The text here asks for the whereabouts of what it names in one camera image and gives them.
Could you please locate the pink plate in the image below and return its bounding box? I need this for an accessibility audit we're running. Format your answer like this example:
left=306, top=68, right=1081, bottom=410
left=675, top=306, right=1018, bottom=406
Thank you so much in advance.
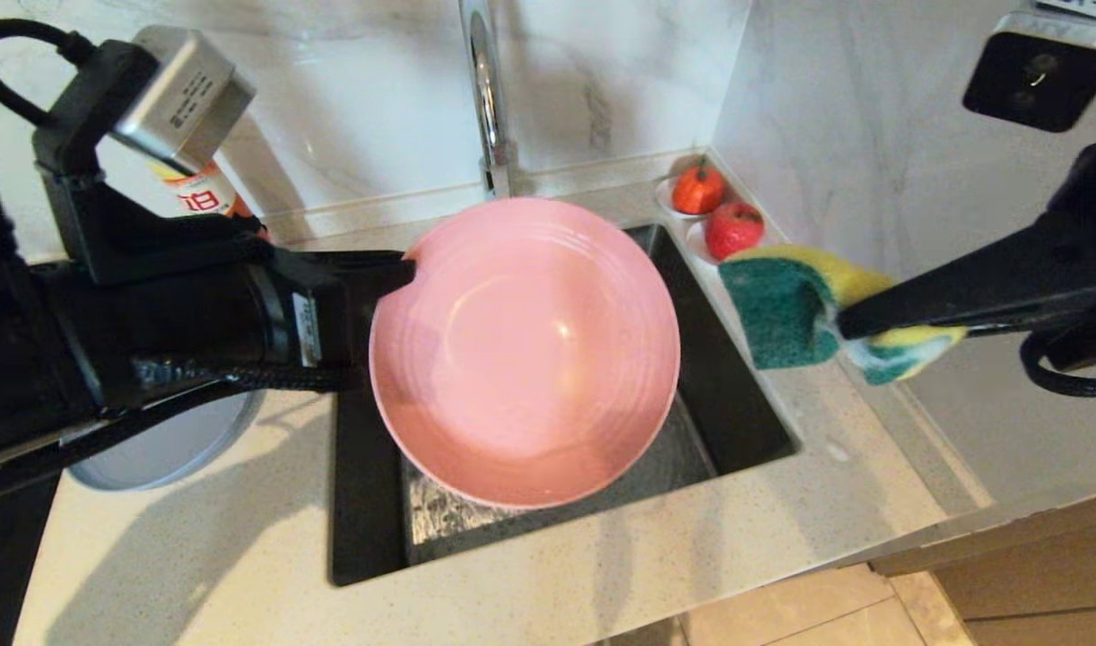
left=369, top=196, right=682, bottom=511

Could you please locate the orange detergent bottle yellow cap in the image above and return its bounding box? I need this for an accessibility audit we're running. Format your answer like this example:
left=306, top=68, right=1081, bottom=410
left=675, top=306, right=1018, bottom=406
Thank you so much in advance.
left=149, top=160, right=271, bottom=241

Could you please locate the yellow green sponge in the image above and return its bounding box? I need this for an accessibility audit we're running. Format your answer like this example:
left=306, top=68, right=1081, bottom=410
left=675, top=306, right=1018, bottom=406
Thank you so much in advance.
left=718, top=244, right=969, bottom=387

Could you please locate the chrome faucet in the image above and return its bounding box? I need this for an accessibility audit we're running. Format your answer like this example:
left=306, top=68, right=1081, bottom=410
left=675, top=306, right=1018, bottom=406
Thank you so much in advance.
left=461, top=0, right=518, bottom=200

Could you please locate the stainless steel sink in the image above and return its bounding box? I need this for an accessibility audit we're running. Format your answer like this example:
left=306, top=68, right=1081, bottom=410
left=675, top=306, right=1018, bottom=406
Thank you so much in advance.
left=330, top=224, right=801, bottom=589

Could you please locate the light blue plate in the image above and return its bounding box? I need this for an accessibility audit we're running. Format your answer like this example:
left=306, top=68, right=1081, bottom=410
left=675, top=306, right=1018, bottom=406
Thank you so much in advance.
left=68, top=390, right=264, bottom=493

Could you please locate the red toy apple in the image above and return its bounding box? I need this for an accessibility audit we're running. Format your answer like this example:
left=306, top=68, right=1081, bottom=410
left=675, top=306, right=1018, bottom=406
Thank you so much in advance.
left=705, top=201, right=765, bottom=263

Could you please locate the small white dish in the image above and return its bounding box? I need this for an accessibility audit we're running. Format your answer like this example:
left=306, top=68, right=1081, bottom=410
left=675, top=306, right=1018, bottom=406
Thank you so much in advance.
left=653, top=175, right=724, bottom=222
left=685, top=220, right=759, bottom=269

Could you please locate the brown wooden cabinet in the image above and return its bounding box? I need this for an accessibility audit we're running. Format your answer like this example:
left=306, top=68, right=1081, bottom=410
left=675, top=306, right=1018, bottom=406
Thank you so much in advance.
left=871, top=489, right=1096, bottom=646

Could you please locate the orange toy persimmon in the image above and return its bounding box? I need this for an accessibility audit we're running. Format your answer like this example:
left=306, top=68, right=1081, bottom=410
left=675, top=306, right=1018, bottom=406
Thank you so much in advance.
left=673, top=157, right=726, bottom=215

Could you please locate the black induction cooktop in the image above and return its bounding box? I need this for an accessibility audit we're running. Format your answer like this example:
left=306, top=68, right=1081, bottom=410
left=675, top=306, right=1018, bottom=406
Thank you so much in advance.
left=0, top=476, right=61, bottom=646

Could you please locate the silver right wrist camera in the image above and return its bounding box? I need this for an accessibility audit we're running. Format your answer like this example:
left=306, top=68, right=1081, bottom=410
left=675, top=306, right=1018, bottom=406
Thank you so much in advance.
left=962, top=4, right=1096, bottom=134

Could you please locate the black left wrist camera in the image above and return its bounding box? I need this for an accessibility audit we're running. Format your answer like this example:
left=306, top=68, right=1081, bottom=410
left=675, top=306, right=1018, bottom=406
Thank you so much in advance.
left=32, top=25, right=271, bottom=288

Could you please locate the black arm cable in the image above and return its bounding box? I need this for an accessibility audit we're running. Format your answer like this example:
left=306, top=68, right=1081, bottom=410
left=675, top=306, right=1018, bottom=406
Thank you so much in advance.
left=0, top=18, right=97, bottom=128

